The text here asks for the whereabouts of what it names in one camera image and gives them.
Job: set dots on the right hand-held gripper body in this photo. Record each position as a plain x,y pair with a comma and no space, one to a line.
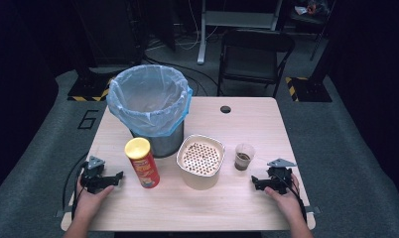
280,177

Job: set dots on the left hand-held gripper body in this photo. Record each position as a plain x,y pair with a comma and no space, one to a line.
92,177

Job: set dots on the dark brown tea dregs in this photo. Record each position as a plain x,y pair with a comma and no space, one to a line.
242,160

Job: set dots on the clear plastic cup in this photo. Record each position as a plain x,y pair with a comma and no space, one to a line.
244,155

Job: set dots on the red chips can yellow lid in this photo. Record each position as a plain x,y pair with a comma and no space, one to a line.
143,163

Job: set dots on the metal mesh trash bin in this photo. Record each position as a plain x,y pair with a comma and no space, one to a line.
166,145

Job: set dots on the beige strainer container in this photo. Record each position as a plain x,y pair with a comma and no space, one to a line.
200,162

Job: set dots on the blue plastic bin liner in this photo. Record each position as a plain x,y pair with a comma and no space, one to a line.
149,99

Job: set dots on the person's left hand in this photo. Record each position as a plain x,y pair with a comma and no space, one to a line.
90,201

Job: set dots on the person's right hand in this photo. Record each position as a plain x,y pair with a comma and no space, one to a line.
287,201

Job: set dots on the black folding chair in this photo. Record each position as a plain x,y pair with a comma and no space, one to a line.
253,59

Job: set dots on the black cabinet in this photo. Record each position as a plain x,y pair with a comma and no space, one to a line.
108,29

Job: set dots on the dark shelf with clutter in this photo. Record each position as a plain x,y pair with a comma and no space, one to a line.
308,11

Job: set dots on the grey table bracket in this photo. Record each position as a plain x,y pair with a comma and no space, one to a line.
62,212
313,210

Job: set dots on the white metal desk frame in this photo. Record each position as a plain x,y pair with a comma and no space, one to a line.
235,20

